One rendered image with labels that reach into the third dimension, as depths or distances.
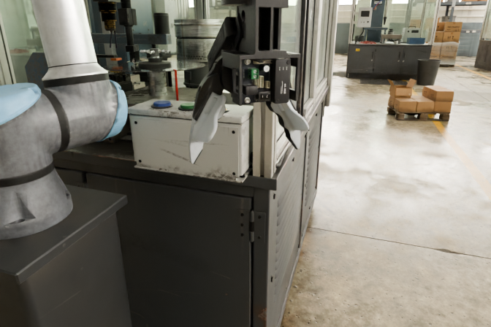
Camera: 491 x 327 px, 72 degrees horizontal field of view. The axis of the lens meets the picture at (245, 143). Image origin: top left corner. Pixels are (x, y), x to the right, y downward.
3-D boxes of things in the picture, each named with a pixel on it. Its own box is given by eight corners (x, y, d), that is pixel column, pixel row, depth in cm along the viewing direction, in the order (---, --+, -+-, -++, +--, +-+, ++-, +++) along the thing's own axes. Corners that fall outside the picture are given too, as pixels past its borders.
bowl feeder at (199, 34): (238, 83, 204) (238, 20, 192) (219, 92, 177) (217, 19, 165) (192, 80, 213) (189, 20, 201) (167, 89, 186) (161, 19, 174)
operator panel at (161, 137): (256, 165, 84) (256, 106, 79) (242, 183, 74) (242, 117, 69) (158, 152, 92) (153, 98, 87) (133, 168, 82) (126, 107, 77)
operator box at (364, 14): (368, 44, 709) (372, 7, 686) (368, 44, 696) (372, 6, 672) (351, 43, 719) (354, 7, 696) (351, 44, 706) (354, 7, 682)
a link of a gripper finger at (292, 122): (313, 160, 44) (278, 107, 39) (291, 146, 49) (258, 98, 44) (332, 145, 44) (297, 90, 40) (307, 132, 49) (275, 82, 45)
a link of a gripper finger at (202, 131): (180, 166, 37) (226, 95, 36) (170, 149, 42) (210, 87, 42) (202, 178, 39) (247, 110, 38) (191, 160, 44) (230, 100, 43)
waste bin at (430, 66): (434, 83, 666) (438, 59, 651) (438, 87, 631) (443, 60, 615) (412, 82, 678) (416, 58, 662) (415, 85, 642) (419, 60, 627)
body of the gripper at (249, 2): (236, 112, 36) (235, -13, 32) (213, 97, 43) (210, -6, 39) (299, 106, 38) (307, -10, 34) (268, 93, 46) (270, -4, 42)
